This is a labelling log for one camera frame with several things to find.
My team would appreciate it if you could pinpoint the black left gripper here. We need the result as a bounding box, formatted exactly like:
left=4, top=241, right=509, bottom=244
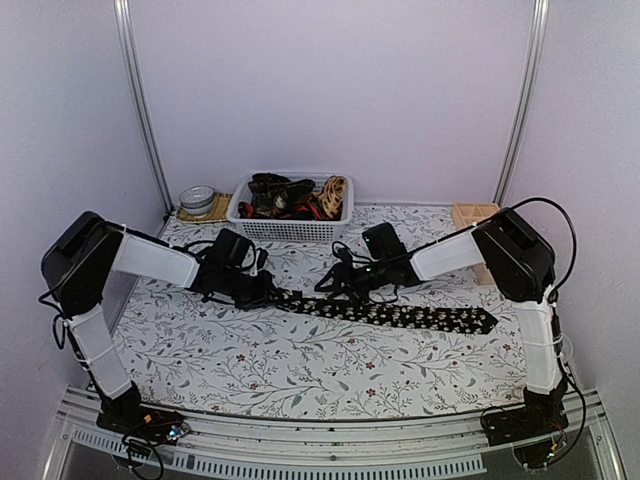
left=221, top=266, right=284, bottom=310

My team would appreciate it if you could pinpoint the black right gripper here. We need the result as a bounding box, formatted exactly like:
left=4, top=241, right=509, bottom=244
left=316, top=257, right=392, bottom=305

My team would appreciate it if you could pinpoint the white plastic basket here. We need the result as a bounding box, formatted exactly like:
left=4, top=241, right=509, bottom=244
left=227, top=172, right=354, bottom=243

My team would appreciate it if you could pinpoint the black white floral tie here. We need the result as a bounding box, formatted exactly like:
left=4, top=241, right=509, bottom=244
left=274, top=296, right=499, bottom=335

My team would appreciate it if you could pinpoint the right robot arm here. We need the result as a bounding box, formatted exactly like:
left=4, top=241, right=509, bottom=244
left=314, top=207, right=568, bottom=445

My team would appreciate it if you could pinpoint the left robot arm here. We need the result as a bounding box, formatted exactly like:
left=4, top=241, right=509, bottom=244
left=38, top=211, right=291, bottom=434

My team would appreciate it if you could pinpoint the red navy striped tie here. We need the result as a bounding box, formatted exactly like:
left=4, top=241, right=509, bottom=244
left=237, top=201, right=328, bottom=221

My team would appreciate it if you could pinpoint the yellow beetle print tie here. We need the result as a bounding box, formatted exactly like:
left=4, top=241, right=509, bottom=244
left=318, top=176, right=348, bottom=220

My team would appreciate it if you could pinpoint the dark floral brown tie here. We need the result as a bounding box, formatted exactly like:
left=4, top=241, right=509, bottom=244
left=247, top=173, right=315, bottom=208

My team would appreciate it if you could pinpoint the woven bamboo mat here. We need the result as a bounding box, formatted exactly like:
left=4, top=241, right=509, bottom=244
left=177, top=193, right=232, bottom=224

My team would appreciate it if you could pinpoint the patterned ceramic bowl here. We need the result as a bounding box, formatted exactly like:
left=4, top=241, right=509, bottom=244
left=179, top=185, right=215, bottom=217

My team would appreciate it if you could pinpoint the wooden divided box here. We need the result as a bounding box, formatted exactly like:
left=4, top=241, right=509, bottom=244
left=451, top=202, right=499, bottom=286

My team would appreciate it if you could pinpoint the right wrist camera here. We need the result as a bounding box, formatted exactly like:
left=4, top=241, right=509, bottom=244
left=331, top=241, right=354, bottom=267

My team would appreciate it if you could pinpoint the front aluminium rail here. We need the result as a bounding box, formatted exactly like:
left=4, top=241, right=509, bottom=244
left=43, top=388, right=627, bottom=479

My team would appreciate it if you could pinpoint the left aluminium frame post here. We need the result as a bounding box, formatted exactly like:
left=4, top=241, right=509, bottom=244
left=113, top=0, right=174, bottom=215

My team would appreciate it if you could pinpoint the aluminium frame post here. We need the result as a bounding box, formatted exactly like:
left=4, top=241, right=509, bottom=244
left=493, top=0, right=550, bottom=205
left=113, top=0, right=174, bottom=215

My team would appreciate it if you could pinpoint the right aluminium frame post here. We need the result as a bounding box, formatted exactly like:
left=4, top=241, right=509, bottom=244
left=493, top=0, right=550, bottom=205

